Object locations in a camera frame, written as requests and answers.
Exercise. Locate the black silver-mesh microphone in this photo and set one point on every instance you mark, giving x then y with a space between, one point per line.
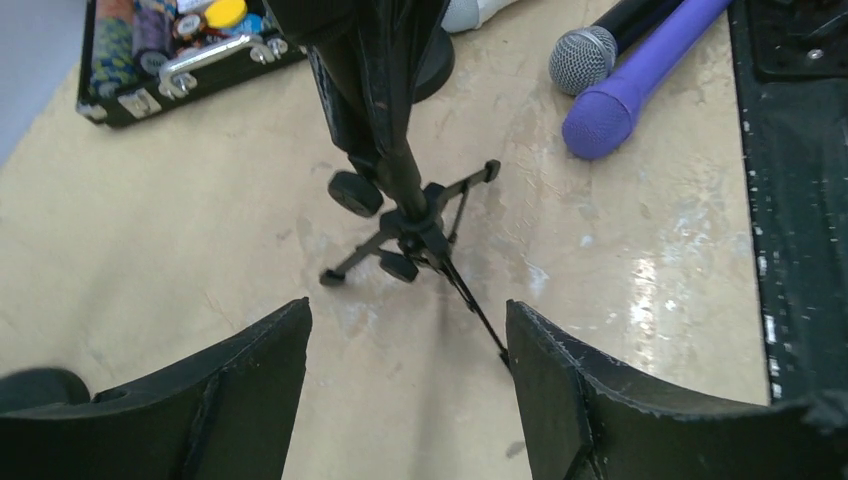
585 56

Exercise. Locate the black poker chip case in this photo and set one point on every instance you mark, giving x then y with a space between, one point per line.
142 58

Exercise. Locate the white microphone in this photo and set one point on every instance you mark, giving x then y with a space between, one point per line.
464 15

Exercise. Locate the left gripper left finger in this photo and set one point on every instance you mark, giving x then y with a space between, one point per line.
225 412

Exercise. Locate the black clip stand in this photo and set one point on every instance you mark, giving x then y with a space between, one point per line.
438 65

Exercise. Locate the round-base shock-mount stand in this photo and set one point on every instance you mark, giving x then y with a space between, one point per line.
37 387

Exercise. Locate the yellow dealer chip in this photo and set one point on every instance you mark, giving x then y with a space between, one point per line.
223 14

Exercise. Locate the black tripod shock-mount stand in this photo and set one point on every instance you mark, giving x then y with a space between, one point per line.
366 57

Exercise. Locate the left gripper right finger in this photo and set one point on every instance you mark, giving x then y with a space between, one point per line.
588 415

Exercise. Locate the purple microphone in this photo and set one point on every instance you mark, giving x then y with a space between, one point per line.
604 115

